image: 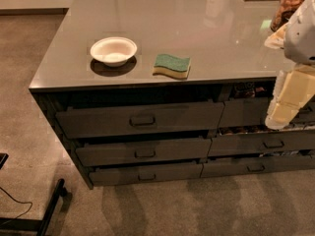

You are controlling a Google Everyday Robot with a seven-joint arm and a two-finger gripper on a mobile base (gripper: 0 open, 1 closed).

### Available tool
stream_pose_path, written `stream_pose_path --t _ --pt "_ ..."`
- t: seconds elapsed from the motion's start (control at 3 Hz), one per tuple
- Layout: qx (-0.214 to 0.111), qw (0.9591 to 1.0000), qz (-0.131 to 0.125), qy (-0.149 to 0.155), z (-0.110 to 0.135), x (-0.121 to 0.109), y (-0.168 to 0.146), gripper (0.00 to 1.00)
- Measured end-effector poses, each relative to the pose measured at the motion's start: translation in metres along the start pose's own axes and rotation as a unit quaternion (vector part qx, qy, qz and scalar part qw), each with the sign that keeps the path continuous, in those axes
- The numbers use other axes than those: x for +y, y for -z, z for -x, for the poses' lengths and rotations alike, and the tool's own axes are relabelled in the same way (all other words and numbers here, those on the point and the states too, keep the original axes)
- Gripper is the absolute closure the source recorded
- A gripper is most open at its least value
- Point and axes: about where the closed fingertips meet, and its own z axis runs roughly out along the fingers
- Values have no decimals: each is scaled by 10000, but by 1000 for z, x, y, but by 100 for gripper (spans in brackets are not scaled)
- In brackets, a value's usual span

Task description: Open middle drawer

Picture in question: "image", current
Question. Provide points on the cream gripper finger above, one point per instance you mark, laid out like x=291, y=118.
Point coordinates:
x=293, y=89
x=276, y=39

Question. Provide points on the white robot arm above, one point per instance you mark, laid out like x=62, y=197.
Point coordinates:
x=299, y=40

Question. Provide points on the grey drawer cabinet counter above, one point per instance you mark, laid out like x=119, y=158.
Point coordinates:
x=223, y=38

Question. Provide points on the glass snack jar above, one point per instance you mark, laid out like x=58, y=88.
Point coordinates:
x=284, y=12

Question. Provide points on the green yellow sponge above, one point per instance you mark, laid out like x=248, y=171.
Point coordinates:
x=172, y=66

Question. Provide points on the white paper bowl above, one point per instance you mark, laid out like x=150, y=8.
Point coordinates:
x=114, y=51

